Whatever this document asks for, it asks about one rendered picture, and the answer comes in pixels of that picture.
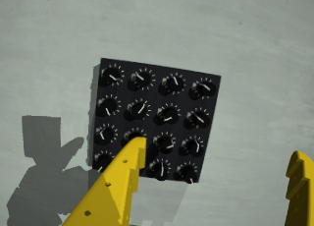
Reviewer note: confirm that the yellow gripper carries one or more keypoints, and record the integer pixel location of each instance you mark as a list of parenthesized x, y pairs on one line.
[(108, 201)]

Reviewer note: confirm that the black knob box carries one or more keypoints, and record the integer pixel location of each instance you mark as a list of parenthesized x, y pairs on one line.
[(145, 108)]

